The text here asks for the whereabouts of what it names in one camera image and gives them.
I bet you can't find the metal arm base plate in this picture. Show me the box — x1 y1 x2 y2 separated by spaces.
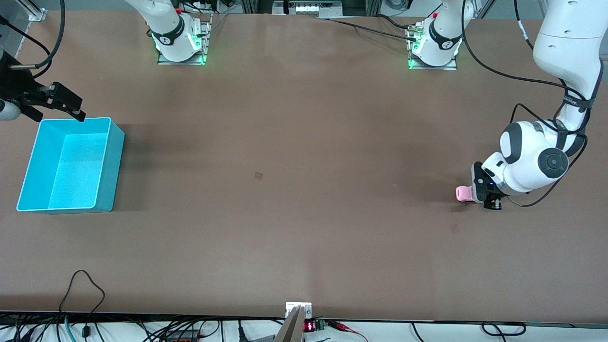
408 24 458 71
158 13 212 66

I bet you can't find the black coiled cable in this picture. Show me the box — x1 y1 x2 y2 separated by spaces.
481 322 527 337

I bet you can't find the red clip lead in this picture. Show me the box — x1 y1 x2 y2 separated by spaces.
327 321 369 342

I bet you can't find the lit control box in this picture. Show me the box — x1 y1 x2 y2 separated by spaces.
272 0 343 19

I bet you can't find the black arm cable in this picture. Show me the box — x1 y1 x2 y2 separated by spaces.
0 0 67 79
462 0 604 208

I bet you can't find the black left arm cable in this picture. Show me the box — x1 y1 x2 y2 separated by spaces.
462 0 604 208

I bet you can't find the aluminium frame extrusion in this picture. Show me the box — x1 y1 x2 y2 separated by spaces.
19 0 48 22
475 0 497 19

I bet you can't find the short black table cable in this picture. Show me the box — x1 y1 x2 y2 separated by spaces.
375 14 419 31

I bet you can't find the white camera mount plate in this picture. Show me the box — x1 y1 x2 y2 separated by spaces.
285 302 313 318

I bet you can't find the teal plastic bin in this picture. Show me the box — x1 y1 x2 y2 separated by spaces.
16 117 125 214

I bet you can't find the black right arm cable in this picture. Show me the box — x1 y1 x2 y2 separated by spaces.
0 0 67 79

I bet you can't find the long black table cable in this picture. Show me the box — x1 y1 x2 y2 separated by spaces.
323 18 421 42

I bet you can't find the thin black looped cable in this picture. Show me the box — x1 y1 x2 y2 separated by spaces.
59 270 106 342

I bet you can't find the aluminium camera bar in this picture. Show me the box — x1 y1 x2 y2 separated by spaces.
275 306 305 342

